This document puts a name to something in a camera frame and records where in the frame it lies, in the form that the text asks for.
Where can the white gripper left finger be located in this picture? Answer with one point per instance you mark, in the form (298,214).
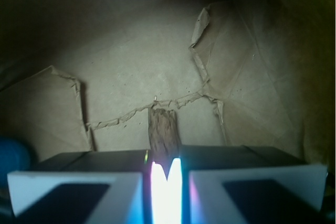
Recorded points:
(83,187)

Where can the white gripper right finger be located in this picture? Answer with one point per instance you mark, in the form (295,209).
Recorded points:
(249,184)

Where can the brown wood chip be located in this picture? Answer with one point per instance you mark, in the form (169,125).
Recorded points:
(163,134)

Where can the blue ball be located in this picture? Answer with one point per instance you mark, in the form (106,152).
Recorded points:
(14,156)

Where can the brown paper bag tray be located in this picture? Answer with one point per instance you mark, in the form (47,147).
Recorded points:
(80,75)

